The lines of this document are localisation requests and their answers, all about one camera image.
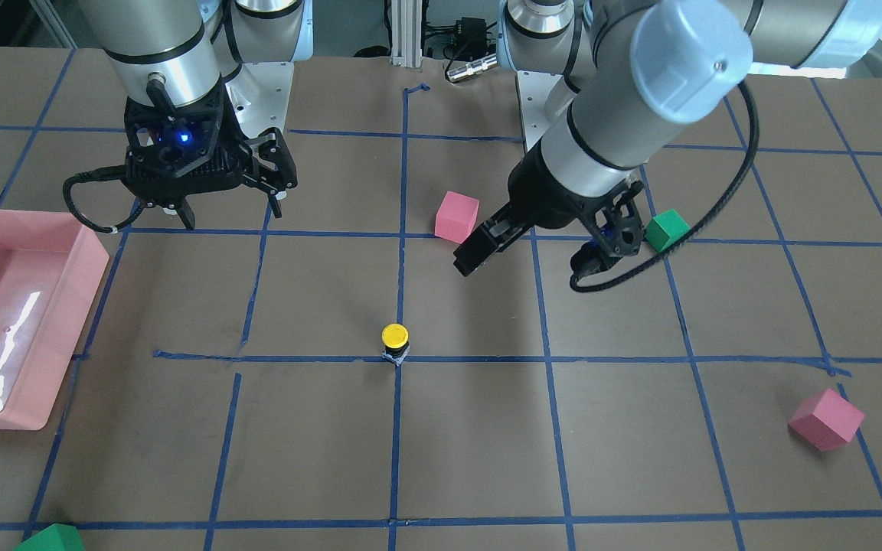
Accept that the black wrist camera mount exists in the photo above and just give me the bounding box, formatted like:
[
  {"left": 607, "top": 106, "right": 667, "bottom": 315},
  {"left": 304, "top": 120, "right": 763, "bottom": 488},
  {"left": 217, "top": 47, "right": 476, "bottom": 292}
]
[{"left": 570, "top": 210, "right": 644, "bottom": 292}]

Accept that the green foam cube near tray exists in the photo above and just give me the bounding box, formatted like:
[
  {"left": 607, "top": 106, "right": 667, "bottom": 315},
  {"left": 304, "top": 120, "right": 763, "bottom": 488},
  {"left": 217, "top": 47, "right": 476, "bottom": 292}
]
[{"left": 14, "top": 523, "right": 86, "bottom": 551}]

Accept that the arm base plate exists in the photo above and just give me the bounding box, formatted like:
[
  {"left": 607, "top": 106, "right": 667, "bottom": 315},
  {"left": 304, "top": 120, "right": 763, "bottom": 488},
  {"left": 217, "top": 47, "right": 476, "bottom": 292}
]
[
  {"left": 517, "top": 72, "right": 579, "bottom": 153},
  {"left": 225, "top": 62, "right": 295, "bottom": 139}
]

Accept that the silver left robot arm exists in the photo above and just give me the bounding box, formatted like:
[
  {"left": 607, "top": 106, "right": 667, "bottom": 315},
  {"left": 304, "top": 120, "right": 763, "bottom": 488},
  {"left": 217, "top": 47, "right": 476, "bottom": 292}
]
[{"left": 452, "top": 1, "right": 882, "bottom": 287}]

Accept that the yellow push button switch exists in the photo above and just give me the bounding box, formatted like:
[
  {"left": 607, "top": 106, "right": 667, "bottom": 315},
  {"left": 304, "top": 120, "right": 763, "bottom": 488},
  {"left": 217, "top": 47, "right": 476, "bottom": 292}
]
[{"left": 381, "top": 322, "right": 410, "bottom": 367}]

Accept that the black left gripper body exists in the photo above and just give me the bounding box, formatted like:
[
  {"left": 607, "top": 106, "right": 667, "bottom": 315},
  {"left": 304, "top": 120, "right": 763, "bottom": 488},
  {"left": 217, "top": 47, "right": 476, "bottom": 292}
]
[{"left": 452, "top": 146, "right": 644, "bottom": 276}]

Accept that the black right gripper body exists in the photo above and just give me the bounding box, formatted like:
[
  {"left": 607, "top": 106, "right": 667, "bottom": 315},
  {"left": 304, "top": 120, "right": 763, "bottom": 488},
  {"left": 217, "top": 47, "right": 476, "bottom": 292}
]
[{"left": 123, "top": 77, "right": 298, "bottom": 210}]

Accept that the pink foam cube far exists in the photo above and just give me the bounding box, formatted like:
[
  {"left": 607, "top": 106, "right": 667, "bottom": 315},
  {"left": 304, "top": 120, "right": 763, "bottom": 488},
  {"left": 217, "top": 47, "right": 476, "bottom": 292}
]
[{"left": 788, "top": 390, "right": 867, "bottom": 452}]

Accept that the pink plastic tray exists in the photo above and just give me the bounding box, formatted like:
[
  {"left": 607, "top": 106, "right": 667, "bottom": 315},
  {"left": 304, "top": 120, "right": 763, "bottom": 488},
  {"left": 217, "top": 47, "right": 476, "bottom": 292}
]
[{"left": 0, "top": 210, "right": 109, "bottom": 430}]

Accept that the pink foam cube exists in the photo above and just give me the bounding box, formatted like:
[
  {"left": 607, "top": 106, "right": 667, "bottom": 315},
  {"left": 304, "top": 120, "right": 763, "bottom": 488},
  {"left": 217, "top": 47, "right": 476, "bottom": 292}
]
[
  {"left": 433, "top": 191, "right": 480, "bottom": 244},
  {"left": 788, "top": 390, "right": 867, "bottom": 452}
]

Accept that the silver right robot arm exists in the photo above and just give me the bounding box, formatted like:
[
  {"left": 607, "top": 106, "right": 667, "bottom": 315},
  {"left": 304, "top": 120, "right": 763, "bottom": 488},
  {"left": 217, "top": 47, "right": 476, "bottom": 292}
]
[{"left": 62, "top": 1, "right": 314, "bottom": 234}]

